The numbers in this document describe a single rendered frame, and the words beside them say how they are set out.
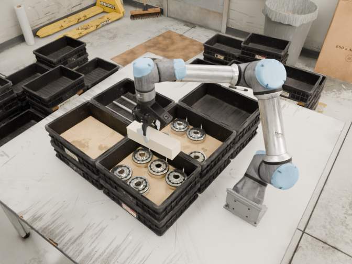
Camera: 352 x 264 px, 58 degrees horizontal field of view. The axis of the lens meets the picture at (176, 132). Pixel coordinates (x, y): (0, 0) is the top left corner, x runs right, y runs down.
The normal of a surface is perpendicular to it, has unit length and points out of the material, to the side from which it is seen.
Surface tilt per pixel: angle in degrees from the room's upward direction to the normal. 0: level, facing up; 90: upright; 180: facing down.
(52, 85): 0
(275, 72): 49
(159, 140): 0
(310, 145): 0
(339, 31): 78
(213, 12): 90
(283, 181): 64
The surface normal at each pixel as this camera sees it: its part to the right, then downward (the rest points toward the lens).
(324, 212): 0.00, -0.74
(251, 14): -0.57, 0.55
